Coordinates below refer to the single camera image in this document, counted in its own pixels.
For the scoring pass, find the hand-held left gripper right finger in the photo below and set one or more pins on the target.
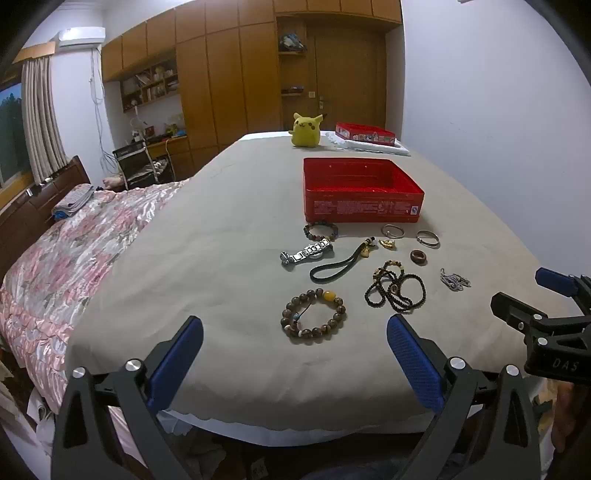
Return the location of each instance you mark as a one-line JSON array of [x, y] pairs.
[[413, 364]]

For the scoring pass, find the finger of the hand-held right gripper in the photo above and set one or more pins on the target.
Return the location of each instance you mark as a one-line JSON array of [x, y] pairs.
[[512, 307], [554, 279]]

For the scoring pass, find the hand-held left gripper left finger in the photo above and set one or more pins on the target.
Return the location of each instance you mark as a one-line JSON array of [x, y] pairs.
[[178, 364]]

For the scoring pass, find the silver bangle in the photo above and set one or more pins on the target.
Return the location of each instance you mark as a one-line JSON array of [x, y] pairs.
[[382, 230], [418, 239]]

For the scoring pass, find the small gold charm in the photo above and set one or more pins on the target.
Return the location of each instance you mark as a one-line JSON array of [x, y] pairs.
[[388, 243]]

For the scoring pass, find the silver wrist watch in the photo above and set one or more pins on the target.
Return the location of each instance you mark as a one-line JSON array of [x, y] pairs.
[[309, 251]]

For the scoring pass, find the red tin box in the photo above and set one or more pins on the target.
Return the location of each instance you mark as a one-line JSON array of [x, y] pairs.
[[364, 207]]

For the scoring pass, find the beige bed sheet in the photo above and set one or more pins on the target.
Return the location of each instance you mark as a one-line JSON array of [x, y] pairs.
[[221, 277]]

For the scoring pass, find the pink floral quilt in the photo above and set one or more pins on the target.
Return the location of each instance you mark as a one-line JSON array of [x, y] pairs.
[[69, 258]]

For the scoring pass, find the folded grey clothes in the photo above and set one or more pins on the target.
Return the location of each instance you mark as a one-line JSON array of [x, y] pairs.
[[71, 203]]

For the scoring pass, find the black metal chair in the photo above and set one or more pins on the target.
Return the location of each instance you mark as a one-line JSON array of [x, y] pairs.
[[134, 161]]

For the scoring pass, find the white lace cloth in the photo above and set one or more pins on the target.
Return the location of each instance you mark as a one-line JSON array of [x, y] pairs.
[[369, 148]]

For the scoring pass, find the dark wooden headboard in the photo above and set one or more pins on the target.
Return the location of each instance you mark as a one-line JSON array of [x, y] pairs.
[[27, 212]]

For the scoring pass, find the wooden desk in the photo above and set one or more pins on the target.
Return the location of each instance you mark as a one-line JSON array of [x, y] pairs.
[[178, 150]]

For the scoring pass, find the red tin lid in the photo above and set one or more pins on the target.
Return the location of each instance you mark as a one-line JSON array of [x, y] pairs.
[[364, 134]]

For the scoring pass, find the yellow plush toy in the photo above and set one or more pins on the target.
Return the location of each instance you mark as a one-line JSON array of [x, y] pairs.
[[305, 131]]

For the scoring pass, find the beige curtain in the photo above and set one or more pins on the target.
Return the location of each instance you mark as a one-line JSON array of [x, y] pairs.
[[44, 124]]

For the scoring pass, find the wooden door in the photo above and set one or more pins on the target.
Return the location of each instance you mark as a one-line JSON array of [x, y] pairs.
[[351, 83]]

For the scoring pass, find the bookshelf with books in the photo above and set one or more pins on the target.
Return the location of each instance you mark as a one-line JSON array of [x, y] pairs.
[[150, 85]]

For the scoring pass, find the window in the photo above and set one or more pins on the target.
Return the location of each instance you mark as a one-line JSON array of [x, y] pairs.
[[11, 134]]

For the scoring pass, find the wooden wardrobe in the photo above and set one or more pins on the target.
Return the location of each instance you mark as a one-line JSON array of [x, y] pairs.
[[217, 78]]

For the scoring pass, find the white air conditioner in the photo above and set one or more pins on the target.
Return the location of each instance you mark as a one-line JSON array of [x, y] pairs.
[[81, 38]]

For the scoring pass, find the blue toy on shelf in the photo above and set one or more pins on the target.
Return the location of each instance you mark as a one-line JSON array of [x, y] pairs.
[[292, 41]]

